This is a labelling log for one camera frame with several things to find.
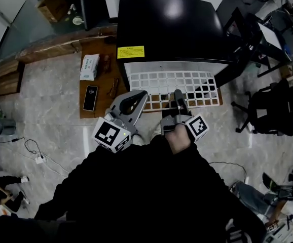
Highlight person's black clothing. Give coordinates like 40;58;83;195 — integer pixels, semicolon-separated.
33;134;268;243

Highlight wooden table with hairpin legs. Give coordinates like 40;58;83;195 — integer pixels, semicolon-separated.
79;38;225;120

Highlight black metal frame desk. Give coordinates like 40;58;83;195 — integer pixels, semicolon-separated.
225;7;293;78

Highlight yellow sticker label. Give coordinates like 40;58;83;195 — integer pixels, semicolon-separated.
117;46;145;59

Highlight person's left white shoe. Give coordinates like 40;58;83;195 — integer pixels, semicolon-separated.
132;134;145;146

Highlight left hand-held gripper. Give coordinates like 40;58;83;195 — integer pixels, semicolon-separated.
91;90;149;153

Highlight person's white shoe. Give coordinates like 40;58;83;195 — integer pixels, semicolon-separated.
132;134;145;146
151;125;164;138

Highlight person's right white shoe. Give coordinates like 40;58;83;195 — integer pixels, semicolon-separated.
151;125;164;138

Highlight cardboard box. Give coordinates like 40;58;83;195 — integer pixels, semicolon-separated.
36;0;68;23

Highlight person's left forearm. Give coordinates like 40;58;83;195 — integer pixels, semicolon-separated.
34;145;122;221

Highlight white power cable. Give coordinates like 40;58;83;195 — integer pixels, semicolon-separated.
44;158;71;175

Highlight long wooden plank bench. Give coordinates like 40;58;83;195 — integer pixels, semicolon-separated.
14;25;119;64

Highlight black floor cable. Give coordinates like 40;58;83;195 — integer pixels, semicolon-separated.
208;161;248;184

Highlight white tissue pack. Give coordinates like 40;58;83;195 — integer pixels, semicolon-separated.
80;54;100;82

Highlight small brown item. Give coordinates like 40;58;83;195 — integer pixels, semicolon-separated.
102;54;112;73

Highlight black cabinet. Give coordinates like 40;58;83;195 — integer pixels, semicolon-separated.
78;0;112;31

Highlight black office chair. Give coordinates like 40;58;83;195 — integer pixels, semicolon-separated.
231;78;293;138

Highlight person's right forearm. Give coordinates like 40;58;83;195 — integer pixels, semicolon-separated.
166;127;264;237

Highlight black power cable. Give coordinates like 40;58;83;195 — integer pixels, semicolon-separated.
0;137;45;159

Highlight black mini fridge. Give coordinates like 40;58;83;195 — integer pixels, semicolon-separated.
116;0;238;91

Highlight dark framed glasses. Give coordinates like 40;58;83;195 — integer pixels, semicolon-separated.
106;77;120;100

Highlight white wire fridge shelf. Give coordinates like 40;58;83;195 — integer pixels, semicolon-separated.
129;70;220;111

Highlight wooden staircase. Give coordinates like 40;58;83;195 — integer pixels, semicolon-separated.
0;59;25;97

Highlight smartphone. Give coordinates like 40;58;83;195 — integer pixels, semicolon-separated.
83;85;98;111

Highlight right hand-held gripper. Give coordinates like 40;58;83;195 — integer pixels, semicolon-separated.
160;88;210;144

